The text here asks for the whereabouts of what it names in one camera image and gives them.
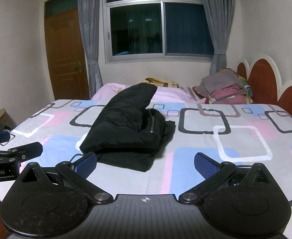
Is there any brown wooden door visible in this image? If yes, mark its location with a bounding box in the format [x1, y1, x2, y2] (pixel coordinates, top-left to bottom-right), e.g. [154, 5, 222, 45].
[44, 0, 91, 100]

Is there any bed with patterned sheet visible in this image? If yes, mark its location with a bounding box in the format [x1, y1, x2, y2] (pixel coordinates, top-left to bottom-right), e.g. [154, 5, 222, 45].
[0, 98, 292, 205]

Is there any pink pillow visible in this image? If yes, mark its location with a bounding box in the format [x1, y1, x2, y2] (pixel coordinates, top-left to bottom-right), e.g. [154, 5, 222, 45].
[91, 82, 206, 105]

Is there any sliding glass window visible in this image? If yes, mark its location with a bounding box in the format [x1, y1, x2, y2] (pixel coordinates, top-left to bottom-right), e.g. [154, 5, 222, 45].
[103, 0, 215, 64]

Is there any black padded coat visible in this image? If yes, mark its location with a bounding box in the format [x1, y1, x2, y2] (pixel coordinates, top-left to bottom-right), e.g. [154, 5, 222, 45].
[76, 83, 177, 173]

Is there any yellow printed pillow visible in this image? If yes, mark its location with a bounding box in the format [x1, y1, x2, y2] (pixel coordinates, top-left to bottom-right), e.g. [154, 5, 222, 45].
[141, 77, 181, 88]

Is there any red and white headboard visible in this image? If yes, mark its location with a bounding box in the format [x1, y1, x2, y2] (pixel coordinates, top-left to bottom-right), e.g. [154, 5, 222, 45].
[236, 54, 292, 123]

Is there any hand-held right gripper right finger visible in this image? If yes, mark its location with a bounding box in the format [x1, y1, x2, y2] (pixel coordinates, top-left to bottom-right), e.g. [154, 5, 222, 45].
[178, 152, 271, 204]

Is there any pile of folded clothes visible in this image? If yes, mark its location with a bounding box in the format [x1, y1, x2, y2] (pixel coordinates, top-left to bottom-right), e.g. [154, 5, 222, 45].
[193, 68, 254, 105]

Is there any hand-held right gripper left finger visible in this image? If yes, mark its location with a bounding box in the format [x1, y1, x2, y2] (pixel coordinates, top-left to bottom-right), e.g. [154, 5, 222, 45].
[21, 152, 114, 204]

